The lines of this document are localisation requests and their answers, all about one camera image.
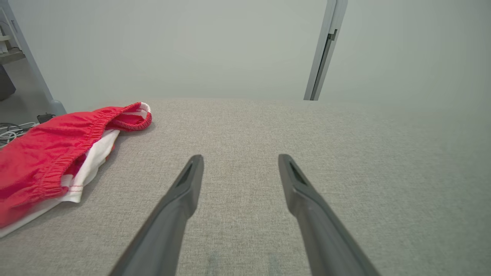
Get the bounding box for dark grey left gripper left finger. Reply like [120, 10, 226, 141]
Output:
[109, 154, 204, 276]

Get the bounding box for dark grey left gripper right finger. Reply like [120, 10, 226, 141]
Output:
[279, 154, 380, 276]

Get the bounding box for red shorts with white trim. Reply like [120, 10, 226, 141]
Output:
[0, 102, 153, 238]

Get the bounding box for grey fabric sofa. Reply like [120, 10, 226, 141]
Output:
[0, 98, 491, 276]

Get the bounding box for dark grey box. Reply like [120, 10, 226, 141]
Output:
[0, 65, 16, 101]

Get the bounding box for grey shelf board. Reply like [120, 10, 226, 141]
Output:
[0, 34, 26, 65]

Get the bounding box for grey cylindrical post foot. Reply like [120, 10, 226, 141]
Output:
[49, 99, 68, 116]

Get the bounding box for grey metal partition post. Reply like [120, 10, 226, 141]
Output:
[304, 0, 349, 101]
[0, 0, 55, 105]

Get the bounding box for white cable bundle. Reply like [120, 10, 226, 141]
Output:
[0, 122, 39, 148]

